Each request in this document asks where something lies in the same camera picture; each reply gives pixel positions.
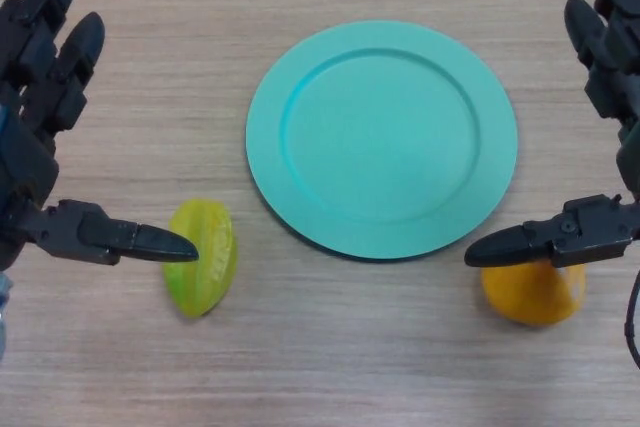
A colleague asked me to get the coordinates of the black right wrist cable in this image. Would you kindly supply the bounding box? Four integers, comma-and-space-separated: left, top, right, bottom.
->
623, 271, 640, 366

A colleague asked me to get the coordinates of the orange fruit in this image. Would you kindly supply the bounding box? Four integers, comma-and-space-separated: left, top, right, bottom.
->
481, 259, 587, 327

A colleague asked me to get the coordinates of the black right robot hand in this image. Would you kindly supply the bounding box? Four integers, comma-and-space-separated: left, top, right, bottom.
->
463, 0, 640, 269

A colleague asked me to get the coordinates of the yellow-green starfruit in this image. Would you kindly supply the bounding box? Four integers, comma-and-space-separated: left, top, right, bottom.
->
162, 198, 239, 319

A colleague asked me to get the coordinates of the green round plate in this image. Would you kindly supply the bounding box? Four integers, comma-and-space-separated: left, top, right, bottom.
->
245, 20, 519, 262

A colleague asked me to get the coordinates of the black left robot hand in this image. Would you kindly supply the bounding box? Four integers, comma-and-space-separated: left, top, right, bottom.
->
0, 0, 200, 272

